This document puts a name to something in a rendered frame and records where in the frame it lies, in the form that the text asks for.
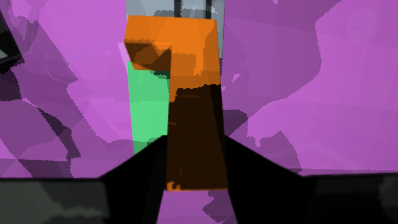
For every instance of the orange l-shaped part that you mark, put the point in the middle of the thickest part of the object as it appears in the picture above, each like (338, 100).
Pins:
(188, 48)

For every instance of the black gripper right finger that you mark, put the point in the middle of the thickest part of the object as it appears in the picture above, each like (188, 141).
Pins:
(263, 192)

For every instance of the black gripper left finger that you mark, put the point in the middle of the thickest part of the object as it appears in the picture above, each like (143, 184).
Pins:
(129, 194)

